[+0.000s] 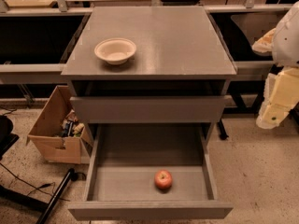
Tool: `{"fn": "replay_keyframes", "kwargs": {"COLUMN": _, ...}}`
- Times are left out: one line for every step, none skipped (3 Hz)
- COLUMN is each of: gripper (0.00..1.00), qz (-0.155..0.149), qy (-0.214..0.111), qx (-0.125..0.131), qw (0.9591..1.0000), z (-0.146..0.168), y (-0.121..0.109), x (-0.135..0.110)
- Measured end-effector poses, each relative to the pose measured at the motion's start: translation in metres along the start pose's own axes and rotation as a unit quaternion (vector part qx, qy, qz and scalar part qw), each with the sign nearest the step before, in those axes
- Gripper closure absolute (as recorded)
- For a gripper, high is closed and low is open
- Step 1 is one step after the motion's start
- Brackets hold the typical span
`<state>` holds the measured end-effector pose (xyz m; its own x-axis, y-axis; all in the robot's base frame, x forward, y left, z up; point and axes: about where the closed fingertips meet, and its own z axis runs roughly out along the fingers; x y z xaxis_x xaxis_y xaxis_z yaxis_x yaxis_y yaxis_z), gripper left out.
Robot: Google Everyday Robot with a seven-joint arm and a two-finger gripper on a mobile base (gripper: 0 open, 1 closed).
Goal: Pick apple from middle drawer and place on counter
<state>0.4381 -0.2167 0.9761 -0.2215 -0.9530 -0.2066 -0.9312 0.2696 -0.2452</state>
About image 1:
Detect cardboard box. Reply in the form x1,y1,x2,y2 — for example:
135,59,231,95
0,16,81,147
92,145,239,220
28,86,92,164

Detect items inside cardboard box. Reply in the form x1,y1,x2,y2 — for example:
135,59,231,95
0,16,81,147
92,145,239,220
61,110,84,137

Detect white paper bowl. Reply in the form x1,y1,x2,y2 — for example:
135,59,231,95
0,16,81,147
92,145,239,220
94,38,136,65

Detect grey drawer cabinet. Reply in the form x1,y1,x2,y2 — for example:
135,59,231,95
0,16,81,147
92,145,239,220
66,12,236,137

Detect open grey middle drawer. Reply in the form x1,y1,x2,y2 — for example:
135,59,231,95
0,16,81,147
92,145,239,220
68,124,233,220

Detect black cable on floor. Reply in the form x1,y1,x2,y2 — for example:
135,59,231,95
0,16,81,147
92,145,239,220
0,161,71,203

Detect black chair base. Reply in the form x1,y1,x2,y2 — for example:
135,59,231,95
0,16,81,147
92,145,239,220
0,115,50,213

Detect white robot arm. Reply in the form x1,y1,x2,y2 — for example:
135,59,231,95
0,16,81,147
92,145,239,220
252,2,299,129

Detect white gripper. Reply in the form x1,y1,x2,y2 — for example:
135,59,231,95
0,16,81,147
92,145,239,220
251,28,299,129

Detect red apple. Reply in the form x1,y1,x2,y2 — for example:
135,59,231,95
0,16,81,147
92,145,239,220
154,170,173,189

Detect grey top drawer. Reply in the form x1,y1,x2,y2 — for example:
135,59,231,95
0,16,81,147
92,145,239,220
70,96,224,124

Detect black pole on floor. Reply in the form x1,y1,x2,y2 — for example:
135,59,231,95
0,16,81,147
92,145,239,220
36,168,75,224

